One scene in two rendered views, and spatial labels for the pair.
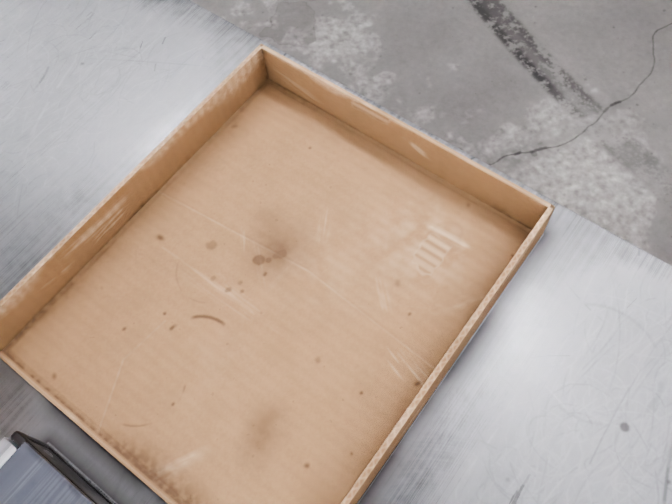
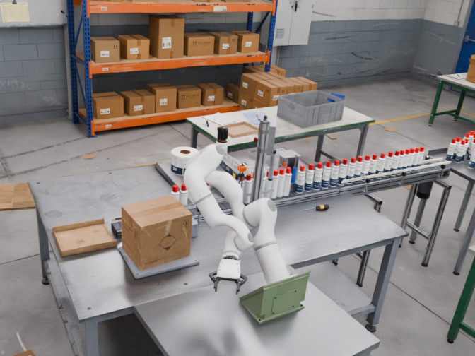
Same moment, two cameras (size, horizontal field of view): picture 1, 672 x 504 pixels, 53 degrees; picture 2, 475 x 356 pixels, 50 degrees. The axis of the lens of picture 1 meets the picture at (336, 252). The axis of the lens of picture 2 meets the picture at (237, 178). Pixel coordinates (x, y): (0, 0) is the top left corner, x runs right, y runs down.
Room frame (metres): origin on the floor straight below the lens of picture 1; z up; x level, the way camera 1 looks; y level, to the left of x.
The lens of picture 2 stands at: (2.31, 1.55, 2.50)
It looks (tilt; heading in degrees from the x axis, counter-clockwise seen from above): 26 degrees down; 197
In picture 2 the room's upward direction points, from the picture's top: 6 degrees clockwise
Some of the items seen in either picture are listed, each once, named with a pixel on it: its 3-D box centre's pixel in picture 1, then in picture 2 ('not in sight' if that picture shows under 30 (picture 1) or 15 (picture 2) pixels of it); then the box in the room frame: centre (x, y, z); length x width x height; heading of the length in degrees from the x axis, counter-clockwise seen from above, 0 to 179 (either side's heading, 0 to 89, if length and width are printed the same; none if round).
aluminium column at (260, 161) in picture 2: not in sight; (259, 172); (-0.47, 0.86, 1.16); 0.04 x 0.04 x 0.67; 48
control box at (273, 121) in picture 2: not in sight; (266, 135); (-0.56, 0.85, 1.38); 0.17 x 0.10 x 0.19; 13
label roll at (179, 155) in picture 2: not in sight; (184, 161); (-0.83, 0.20, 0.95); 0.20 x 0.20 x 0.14
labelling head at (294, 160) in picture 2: not in sight; (285, 171); (-0.91, 0.94, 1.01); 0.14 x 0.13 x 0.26; 138
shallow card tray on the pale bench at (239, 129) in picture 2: not in sight; (239, 129); (-2.01, 0.23, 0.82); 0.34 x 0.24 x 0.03; 149
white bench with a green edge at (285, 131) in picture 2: not in sight; (280, 155); (-2.61, 0.53, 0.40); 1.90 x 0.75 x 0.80; 143
